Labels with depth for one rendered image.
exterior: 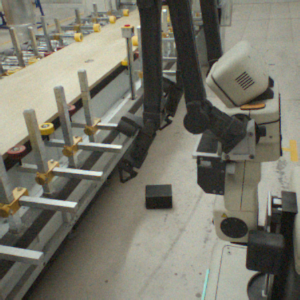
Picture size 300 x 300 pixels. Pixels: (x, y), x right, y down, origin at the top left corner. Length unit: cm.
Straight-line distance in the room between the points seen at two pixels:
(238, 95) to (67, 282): 157
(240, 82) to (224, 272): 104
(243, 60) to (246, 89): 9
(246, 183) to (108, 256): 127
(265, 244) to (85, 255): 136
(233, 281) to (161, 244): 71
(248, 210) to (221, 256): 62
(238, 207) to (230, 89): 46
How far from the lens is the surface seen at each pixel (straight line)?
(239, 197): 136
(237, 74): 115
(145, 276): 225
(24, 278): 218
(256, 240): 138
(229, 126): 106
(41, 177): 167
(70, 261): 242
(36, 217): 165
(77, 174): 166
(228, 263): 193
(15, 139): 189
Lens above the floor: 168
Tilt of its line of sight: 30 degrees down
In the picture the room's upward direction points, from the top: 4 degrees counter-clockwise
